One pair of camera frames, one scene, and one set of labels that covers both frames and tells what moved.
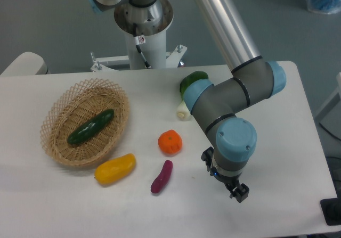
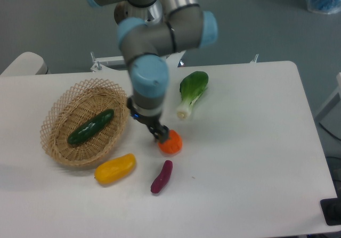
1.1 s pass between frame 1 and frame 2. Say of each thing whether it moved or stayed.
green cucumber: stayed
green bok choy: stayed
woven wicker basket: stayed
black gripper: moved
